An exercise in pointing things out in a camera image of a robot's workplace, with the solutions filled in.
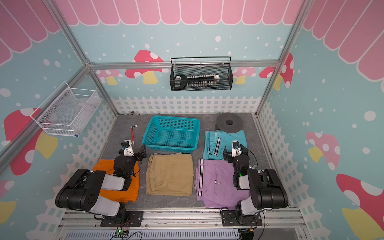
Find teal pants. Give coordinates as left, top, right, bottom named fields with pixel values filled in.
left=203, top=130, right=248, bottom=160

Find tan pants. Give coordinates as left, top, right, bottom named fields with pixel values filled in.
left=146, top=153, right=195, bottom=197

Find purple pants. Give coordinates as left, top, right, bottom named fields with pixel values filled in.
left=195, top=159, right=250, bottom=210

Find orange pants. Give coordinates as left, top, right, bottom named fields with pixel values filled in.
left=92, top=158, right=141, bottom=204

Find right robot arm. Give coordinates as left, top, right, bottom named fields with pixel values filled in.
left=221, top=142, right=289, bottom=227

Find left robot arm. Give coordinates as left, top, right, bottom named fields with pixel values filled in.
left=55, top=140, right=147, bottom=225

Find teal plastic basket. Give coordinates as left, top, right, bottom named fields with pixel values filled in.
left=142, top=116, right=200, bottom=154

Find grey foam roll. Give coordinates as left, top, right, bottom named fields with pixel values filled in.
left=215, top=113, right=244, bottom=134

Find green circuit board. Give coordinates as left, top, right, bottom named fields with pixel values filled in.
left=113, top=230, right=129, bottom=239

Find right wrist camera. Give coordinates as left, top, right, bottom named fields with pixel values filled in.
left=232, top=141, right=242, bottom=158

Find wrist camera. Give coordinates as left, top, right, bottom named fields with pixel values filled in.
left=121, top=140, right=132, bottom=148
left=232, top=141, right=242, bottom=158

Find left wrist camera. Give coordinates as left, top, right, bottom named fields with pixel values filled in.
left=121, top=140, right=132, bottom=148

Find red handled hex wrench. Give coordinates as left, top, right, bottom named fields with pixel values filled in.
left=131, top=125, right=138, bottom=145

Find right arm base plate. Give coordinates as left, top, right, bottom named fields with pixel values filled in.
left=220, top=209, right=263, bottom=228

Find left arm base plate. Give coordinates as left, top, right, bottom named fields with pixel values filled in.
left=100, top=211, right=144, bottom=228

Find white wire wall basket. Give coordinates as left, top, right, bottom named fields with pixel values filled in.
left=30, top=82, right=102, bottom=137

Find black wire wall basket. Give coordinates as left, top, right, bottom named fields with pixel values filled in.
left=170, top=57, right=234, bottom=92

